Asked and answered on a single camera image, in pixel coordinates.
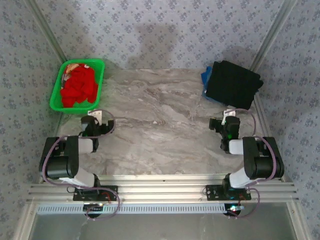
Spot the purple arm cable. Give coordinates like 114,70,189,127
41,109,121,221
224,108,262,220

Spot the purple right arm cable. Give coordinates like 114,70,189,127
224,108,262,220

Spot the left controller board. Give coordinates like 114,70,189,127
83,202,105,218

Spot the green plastic basket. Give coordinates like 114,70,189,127
49,58,106,113

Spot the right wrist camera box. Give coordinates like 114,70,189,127
222,109,237,125

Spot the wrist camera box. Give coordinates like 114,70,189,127
222,109,237,125
87,109,103,122

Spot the black folded t-shirt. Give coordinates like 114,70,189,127
205,59,264,111

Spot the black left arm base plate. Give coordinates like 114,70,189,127
72,185,119,202

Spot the controller board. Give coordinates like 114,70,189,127
224,203,245,218
83,202,105,218

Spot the aluminium frame leg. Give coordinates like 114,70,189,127
286,201,313,240
13,202,38,240

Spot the aluminium rail frame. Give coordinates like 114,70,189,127
26,174,300,203

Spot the right controller board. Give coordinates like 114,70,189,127
224,203,245,218

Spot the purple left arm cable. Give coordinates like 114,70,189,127
41,109,121,221

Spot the aluminium corner post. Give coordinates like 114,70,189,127
249,0,298,72
26,0,68,65

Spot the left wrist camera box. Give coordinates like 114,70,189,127
87,109,103,122

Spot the blue folded t-shirt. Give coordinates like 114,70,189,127
200,66,213,101

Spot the grey slotted cable duct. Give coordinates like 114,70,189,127
36,202,247,215

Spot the red t-shirt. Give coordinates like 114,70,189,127
59,63,100,109

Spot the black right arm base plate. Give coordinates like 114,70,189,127
205,184,252,201

